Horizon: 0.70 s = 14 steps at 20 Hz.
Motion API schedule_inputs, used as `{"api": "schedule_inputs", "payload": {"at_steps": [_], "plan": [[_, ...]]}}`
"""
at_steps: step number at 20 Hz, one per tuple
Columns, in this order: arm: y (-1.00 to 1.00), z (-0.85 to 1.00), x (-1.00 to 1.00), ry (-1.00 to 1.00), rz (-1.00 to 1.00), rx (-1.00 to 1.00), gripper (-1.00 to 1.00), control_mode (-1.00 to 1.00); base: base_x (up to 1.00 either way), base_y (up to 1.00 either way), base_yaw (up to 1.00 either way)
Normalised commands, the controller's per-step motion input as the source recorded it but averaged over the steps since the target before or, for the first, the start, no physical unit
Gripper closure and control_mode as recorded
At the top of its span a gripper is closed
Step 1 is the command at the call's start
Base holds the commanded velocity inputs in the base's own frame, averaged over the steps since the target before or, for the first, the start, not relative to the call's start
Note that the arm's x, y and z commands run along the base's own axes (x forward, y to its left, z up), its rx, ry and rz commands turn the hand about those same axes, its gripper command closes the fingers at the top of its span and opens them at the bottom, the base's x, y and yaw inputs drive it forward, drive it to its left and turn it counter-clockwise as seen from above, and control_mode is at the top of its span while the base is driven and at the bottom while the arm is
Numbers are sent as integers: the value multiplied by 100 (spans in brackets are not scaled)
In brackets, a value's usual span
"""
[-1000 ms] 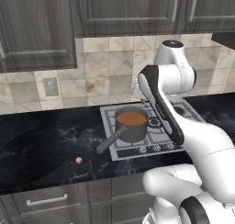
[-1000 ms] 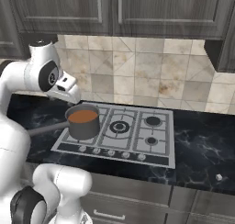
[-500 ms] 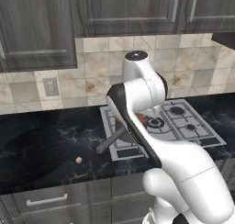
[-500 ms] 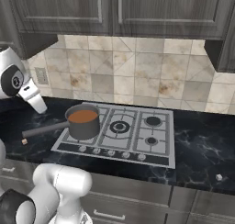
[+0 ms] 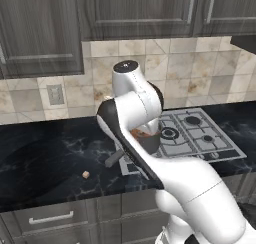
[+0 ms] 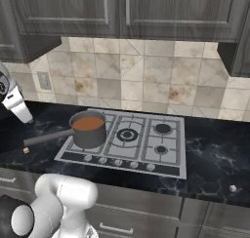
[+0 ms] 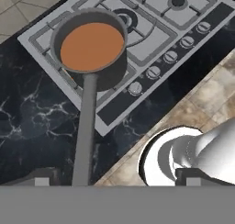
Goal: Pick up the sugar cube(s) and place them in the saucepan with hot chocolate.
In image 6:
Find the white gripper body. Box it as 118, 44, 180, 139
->
9, 99, 34, 125

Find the grey saucepan with hot chocolate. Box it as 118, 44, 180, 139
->
22, 110, 107, 150

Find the dark wood drawer front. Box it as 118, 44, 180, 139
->
93, 182, 184, 220
0, 167, 40, 194
203, 201, 250, 232
85, 205, 181, 238

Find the silver gas hob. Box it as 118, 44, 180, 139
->
54, 107, 188, 180

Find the grey wall socket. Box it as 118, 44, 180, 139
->
36, 71, 53, 91

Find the silver drawer handle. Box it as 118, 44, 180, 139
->
0, 177, 18, 184
99, 221, 135, 235

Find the dark wood wall cupboard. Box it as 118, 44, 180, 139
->
0, 0, 63, 64
217, 7, 250, 78

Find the dark wood wall cupboard door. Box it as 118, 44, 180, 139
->
119, 0, 250, 44
7, 0, 121, 39

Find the silver cupboard door handle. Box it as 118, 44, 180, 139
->
125, 0, 132, 26
103, 0, 110, 25

